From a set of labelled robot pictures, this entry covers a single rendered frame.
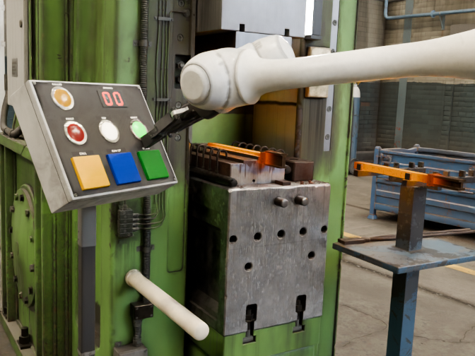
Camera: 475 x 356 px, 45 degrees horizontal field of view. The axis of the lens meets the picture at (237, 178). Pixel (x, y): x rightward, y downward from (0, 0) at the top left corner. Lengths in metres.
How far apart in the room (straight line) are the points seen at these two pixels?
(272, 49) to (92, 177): 0.47
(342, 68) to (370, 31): 10.05
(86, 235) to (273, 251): 0.60
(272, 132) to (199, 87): 1.14
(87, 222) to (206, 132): 0.87
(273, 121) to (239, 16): 0.55
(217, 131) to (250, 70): 1.20
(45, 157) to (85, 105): 0.17
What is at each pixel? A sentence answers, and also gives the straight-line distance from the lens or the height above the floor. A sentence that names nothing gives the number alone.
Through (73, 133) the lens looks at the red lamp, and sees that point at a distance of 1.31.
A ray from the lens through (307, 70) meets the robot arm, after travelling 1.04.
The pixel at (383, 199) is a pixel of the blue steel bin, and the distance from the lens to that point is 5.81.
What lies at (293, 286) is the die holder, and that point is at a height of 0.59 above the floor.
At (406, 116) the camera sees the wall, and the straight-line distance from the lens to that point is 10.91.
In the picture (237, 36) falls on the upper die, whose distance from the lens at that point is 1.71.
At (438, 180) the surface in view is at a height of 0.97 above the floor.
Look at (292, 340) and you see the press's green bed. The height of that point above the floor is 0.40.
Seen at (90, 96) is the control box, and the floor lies 1.17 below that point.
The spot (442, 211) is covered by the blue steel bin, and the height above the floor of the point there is 0.21.
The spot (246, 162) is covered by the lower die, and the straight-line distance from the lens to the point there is 1.75.
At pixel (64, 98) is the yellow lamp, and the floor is 1.16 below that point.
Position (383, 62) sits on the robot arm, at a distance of 1.08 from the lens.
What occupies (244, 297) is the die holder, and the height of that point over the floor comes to 0.58.
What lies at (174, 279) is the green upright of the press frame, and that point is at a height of 0.60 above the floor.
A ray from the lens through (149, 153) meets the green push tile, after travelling 1.43.
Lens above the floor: 1.19
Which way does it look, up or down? 9 degrees down
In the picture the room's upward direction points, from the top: 2 degrees clockwise
